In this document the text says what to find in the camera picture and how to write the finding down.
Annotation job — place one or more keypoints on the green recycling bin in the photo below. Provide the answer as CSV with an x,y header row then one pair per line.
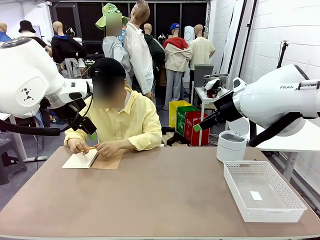
x,y
181,120

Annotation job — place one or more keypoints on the mannequin in black sweater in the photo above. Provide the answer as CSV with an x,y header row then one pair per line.
x,y
66,47

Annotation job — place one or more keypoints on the white desk with legs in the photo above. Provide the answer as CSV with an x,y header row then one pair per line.
x,y
37,158

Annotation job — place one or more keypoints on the black office chair base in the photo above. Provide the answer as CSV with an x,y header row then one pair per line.
x,y
175,138

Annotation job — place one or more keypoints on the white perforated plastic basket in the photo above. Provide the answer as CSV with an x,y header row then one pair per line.
x,y
260,215

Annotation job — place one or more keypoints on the tall mannequin in white shirt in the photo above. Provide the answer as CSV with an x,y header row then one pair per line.
x,y
138,55

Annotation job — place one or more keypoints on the silver metal tray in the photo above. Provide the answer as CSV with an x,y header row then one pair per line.
x,y
223,77

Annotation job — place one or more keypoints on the person's left hand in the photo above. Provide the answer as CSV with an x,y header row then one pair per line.
x,y
106,148

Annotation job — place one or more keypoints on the mannequin in dark green jacket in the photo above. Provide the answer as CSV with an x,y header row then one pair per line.
x,y
156,50

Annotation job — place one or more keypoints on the mannequin with green gingham hat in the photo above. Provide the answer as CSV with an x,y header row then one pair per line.
x,y
113,50

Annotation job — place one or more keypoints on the orange pencil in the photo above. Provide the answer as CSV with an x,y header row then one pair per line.
x,y
91,148

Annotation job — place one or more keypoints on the person's right forearm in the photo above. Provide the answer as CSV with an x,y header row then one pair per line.
x,y
75,133

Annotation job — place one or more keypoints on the small white background table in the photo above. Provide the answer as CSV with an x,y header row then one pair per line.
x,y
202,97

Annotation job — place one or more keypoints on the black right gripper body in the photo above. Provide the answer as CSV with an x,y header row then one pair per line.
x,y
227,107

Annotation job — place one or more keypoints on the mannequin in blue shirt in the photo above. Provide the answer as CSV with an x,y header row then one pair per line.
x,y
3,36

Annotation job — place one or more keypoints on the person's right hand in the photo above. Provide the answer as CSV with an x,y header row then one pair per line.
x,y
77,146

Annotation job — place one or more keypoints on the person in yellow shirt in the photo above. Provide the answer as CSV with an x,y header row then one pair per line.
x,y
130,120

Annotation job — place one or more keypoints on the mannequin with blue cap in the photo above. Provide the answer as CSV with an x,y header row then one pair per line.
x,y
176,57

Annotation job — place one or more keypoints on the small white basket label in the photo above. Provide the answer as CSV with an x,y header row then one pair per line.
x,y
256,195

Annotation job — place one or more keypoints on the red recycling bin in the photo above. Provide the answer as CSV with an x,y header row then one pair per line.
x,y
197,135

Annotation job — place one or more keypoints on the white tower fan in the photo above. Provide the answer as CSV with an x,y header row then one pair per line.
x,y
189,35

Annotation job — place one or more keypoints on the spiral notebook brown cover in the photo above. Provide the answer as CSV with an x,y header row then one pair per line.
x,y
110,162

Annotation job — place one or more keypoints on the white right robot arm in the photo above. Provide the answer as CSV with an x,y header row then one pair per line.
x,y
275,100

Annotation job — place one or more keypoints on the person's left forearm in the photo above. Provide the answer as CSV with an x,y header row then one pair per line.
x,y
140,141

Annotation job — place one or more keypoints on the white round trash can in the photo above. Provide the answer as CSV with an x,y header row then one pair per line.
x,y
230,150

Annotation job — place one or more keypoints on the mannequin with black bucket hat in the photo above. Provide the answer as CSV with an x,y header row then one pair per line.
x,y
26,26

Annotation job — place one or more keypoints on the grey square bin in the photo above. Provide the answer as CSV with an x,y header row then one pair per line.
x,y
202,75

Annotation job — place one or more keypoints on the black baseball cap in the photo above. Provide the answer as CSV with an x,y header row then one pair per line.
x,y
107,67

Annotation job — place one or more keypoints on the brown glass jar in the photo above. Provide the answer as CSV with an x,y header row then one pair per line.
x,y
212,94

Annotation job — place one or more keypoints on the black camera tripod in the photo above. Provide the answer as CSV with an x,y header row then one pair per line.
x,y
283,53

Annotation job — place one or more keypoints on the yellow recycling bin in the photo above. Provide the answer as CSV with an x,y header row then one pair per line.
x,y
173,112

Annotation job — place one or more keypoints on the black vertical wall pipe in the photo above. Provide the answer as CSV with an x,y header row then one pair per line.
x,y
246,37

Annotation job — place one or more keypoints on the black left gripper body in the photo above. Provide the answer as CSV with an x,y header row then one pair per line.
x,y
86,125

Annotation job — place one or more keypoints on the mannequin in cream shirt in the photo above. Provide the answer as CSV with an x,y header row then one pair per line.
x,y
201,52

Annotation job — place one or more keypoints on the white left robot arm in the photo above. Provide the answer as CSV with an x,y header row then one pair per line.
x,y
25,75

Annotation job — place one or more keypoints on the white side table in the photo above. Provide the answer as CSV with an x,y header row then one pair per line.
x,y
300,140

